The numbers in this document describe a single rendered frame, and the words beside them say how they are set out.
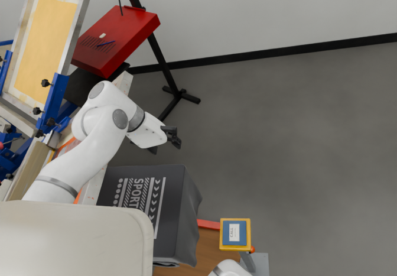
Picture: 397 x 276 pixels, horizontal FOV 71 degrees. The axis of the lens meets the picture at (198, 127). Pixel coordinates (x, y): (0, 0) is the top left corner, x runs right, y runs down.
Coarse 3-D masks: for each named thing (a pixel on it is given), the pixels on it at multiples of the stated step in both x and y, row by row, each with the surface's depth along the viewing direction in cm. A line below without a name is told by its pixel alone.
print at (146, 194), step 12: (120, 180) 148; (132, 180) 147; (144, 180) 145; (156, 180) 143; (120, 192) 144; (132, 192) 143; (144, 192) 141; (156, 192) 139; (120, 204) 140; (132, 204) 139; (144, 204) 137; (156, 204) 136; (156, 216) 132; (156, 228) 129
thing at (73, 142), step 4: (72, 140) 126; (76, 140) 120; (64, 144) 133; (68, 144) 128; (72, 144) 122; (76, 144) 117; (60, 148) 135; (68, 148) 124; (72, 148) 119; (64, 152) 126; (56, 156) 134
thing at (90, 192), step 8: (120, 80) 100; (128, 80) 102; (120, 88) 98; (128, 88) 100; (72, 120) 128; (64, 128) 132; (64, 136) 138; (104, 168) 82; (96, 176) 80; (88, 184) 77; (96, 184) 79; (88, 192) 76; (96, 192) 78; (80, 200) 76; (88, 200) 76; (96, 200) 77
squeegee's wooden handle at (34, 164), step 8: (40, 144) 129; (32, 152) 126; (40, 152) 128; (32, 160) 124; (40, 160) 126; (24, 168) 121; (32, 168) 123; (40, 168) 125; (24, 176) 120; (32, 176) 122; (16, 184) 117; (24, 184) 119; (16, 192) 116; (24, 192) 117; (8, 200) 113
